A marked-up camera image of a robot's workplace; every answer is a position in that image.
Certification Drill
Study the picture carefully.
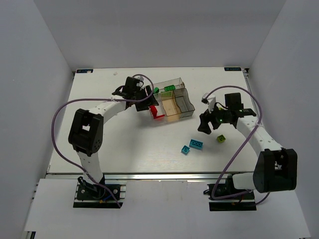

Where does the cyan long lego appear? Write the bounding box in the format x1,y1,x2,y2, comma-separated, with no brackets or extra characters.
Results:
189,139,203,150

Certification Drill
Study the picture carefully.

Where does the red curved lego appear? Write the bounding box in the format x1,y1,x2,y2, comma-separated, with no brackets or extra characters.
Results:
153,115,165,120

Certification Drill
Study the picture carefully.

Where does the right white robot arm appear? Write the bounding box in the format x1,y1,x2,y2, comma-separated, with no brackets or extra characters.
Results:
198,93,298,193

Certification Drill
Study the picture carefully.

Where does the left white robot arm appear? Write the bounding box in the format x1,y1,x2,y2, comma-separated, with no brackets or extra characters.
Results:
68,74,158,184

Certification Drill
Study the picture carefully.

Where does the grey smoky container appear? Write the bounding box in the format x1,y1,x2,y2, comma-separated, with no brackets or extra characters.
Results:
173,88,195,119

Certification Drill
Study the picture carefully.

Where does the lime lego near front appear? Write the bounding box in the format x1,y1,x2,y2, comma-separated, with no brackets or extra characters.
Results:
216,134,226,143

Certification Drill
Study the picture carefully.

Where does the cyan small lego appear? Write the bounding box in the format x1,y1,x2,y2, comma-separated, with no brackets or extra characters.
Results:
181,145,190,155

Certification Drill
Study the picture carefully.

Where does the amber transparent container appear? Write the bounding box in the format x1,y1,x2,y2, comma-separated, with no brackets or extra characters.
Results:
160,91,180,122

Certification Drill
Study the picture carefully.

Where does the right blue table label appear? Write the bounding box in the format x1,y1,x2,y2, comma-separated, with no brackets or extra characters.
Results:
224,67,242,71

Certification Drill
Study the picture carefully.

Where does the blue table label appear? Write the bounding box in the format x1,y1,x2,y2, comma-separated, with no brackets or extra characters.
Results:
76,69,93,74
224,67,242,71

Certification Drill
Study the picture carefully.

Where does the long clear smoky container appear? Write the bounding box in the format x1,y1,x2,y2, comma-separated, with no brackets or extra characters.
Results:
154,78,185,103

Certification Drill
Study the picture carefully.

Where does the left blue table label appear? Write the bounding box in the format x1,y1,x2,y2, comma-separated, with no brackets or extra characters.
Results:
76,69,93,74

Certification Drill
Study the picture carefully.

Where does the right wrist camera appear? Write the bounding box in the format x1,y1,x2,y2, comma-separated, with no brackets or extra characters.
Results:
201,93,216,113

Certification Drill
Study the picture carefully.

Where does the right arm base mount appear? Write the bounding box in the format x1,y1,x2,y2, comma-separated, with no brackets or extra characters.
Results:
203,183,257,212

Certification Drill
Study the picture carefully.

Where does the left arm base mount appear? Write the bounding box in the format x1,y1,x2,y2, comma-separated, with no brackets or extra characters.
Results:
73,176,126,209

